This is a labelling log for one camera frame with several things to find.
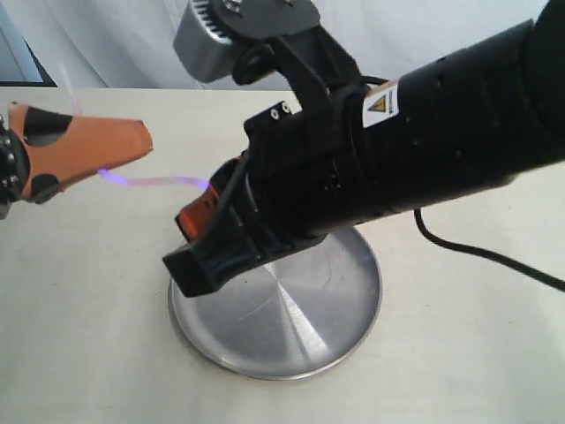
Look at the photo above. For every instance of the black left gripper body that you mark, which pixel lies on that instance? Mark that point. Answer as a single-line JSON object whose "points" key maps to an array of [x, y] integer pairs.
{"points": [[15, 164]]}

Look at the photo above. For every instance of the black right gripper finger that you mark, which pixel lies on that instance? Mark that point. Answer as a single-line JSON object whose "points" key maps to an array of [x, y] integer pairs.
{"points": [[203, 267]]}

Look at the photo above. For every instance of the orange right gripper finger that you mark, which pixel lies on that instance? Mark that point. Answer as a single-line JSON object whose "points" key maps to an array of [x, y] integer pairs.
{"points": [[215, 203]]}

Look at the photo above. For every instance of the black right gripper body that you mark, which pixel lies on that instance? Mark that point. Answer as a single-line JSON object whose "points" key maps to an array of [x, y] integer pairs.
{"points": [[309, 173]]}

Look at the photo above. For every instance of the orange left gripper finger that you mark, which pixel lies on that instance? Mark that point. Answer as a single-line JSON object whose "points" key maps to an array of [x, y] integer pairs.
{"points": [[66, 149]]}

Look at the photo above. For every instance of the pink plastic straw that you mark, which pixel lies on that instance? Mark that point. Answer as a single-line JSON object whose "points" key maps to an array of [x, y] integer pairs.
{"points": [[120, 180]]}

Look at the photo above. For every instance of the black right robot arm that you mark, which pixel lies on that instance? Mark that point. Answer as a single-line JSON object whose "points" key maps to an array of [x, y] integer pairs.
{"points": [[474, 119]]}

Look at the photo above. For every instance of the round stainless steel plate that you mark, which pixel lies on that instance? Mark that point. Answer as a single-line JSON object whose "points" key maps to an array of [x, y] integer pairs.
{"points": [[289, 319]]}

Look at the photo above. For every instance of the white backdrop cloth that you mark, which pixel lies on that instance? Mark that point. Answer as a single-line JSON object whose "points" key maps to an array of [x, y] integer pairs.
{"points": [[129, 44]]}

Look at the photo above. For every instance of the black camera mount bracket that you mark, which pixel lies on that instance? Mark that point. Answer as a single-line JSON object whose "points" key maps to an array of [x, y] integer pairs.
{"points": [[285, 37]]}

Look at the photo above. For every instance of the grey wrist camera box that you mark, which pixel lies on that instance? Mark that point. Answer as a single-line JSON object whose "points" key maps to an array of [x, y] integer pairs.
{"points": [[204, 50]]}

